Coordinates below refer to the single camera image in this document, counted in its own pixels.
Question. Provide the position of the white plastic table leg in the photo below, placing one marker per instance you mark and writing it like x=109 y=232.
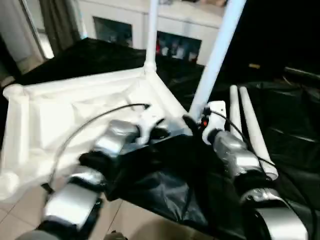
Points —
x=217 y=50
x=152 y=32
x=235 y=107
x=252 y=122

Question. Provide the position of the white plastic table top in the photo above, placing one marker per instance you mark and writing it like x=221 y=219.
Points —
x=50 y=112

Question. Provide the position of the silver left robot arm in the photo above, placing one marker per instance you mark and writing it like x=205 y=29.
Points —
x=112 y=140

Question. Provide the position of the small white blue box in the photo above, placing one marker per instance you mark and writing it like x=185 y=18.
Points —
x=178 y=53

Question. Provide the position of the white glass door cabinet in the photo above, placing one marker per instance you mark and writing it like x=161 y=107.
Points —
x=180 y=22

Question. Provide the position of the dark metal rod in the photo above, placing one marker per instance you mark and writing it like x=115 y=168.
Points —
x=302 y=71

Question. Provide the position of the grey curtain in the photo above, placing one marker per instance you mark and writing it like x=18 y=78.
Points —
x=60 y=25

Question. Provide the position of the black metal frame strut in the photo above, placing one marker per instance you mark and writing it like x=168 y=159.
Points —
x=47 y=188

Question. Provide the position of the grey sliding door frame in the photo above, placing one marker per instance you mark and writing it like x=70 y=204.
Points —
x=35 y=27

